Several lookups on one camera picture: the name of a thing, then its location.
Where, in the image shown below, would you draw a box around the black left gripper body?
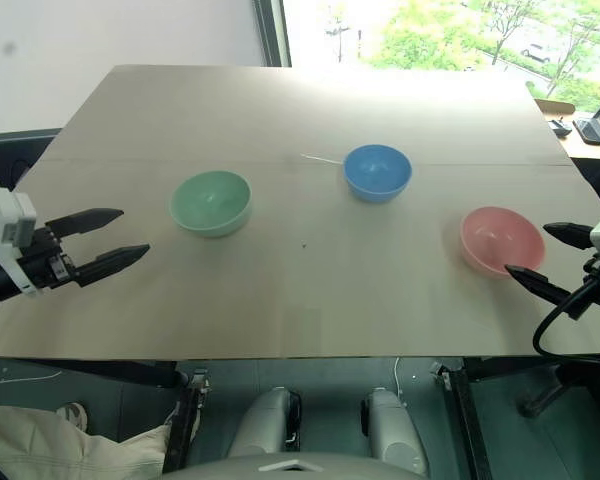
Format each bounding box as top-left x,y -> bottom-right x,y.
18,224 -> 80,293

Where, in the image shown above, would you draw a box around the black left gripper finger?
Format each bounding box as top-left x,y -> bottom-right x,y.
46,208 -> 126,238
74,243 -> 151,288

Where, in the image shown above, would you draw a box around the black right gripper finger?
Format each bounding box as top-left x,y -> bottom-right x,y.
503,265 -> 582,322
542,222 -> 595,251

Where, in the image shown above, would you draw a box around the red bowl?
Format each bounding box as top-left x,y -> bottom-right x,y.
459,206 -> 547,279

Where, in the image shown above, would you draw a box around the wooden side desk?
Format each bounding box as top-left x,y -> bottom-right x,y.
533,97 -> 600,162

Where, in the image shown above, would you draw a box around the dark cabinet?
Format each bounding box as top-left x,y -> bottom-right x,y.
0,128 -> 64,192

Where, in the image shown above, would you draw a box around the black stand base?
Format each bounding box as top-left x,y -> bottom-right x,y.
516,356 -> 600,422

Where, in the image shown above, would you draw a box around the small black device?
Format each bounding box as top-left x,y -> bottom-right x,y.
546,116 -> 574,138

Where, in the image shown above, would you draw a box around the green bowl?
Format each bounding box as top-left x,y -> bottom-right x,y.
169,170 -> 253,239

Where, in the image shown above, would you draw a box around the black table crossbar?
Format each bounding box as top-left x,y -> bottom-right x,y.
0,355 -> 182,390

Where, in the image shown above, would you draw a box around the brown cardboard box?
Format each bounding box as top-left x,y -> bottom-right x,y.
533,97 -> 577,115

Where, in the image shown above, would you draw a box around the black table leg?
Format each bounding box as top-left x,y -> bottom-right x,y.
428,356 -> 497,480
161,367 -> 212,475

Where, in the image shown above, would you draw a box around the white shoe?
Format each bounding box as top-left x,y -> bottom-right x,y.
54,400 -> 90,432

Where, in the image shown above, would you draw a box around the white parked car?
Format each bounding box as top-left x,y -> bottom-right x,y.
520,43 -> 552,64

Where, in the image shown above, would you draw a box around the beige trousers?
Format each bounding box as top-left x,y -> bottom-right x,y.
0,403 -> 175,480

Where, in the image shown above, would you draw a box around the blue bowl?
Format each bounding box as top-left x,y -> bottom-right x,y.
342,144 -> 413,206

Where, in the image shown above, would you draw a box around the silver right robot leg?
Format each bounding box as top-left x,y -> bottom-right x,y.
360,386 -> 430,477

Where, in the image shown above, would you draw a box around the silver robot leg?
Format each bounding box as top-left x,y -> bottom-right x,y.
360,386 -> 430,477
227,386 -> 304,459

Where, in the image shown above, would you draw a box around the silver left robot leg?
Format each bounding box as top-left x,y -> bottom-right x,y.
227,386 -> 304,459

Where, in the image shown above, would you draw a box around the silver robot torso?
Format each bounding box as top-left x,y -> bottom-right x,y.
161,451 -> 432,480

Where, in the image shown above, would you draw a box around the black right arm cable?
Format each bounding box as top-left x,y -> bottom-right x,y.
533,276 -> 600,367

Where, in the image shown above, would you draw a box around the dark window frame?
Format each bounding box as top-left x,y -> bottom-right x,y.
251,0 -> 293,68

